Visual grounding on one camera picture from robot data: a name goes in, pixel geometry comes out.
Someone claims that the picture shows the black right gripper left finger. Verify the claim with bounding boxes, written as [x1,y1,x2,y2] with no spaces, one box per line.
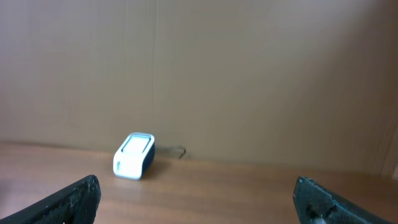
[1,175,101,224]

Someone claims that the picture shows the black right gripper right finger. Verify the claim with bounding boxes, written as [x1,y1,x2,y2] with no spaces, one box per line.
[293,176,391,224]

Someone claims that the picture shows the white barcode scanner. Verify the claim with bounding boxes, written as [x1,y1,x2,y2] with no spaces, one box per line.
[113,133,155,180]

